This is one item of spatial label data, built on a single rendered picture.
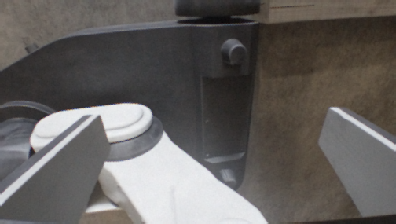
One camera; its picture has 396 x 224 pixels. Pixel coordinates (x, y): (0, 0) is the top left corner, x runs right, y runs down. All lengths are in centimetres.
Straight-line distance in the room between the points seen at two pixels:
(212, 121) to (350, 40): 62
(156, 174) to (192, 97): 24
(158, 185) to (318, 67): 72
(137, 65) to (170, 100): 11
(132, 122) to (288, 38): 57
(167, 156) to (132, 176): 6
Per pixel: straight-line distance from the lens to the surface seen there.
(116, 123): 35
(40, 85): 53
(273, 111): 83
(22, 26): 71
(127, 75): 47
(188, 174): 30
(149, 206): 28
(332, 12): 70
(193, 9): 45
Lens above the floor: 61
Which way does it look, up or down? 59 degrees down
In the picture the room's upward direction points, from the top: 158 degrees clockwise
